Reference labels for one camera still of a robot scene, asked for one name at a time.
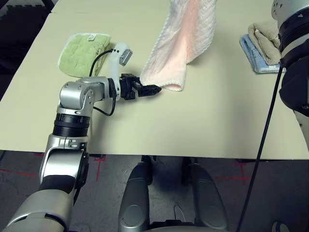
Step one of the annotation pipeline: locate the beige folded towel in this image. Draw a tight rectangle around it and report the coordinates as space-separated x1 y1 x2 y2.
248 20 283 66

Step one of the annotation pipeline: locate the black metal stand bar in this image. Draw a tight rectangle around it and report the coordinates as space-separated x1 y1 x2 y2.
44 0 56 12

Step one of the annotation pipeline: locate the black foam floor mat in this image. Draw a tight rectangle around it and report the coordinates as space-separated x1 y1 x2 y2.
0 4 53 75

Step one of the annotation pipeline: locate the grey round floor object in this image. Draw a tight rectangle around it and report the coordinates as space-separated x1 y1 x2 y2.
272 221 288 232

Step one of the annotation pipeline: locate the robot waist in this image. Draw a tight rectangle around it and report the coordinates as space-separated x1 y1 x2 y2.
149 219 196 232

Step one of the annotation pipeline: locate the pink embroidered towel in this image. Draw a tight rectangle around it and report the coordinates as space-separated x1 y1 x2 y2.
140 0 217 92

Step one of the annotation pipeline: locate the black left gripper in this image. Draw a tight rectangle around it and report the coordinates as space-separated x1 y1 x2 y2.
119 73 162 101

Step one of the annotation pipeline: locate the green folded towel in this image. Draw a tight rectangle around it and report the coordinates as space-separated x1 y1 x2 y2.
58 33 112 78

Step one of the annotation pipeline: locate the blue folded towel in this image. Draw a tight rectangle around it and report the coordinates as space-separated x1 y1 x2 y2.
239 33 287 74

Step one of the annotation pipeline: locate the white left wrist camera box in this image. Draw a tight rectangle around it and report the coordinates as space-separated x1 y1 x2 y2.
107 42 134 101

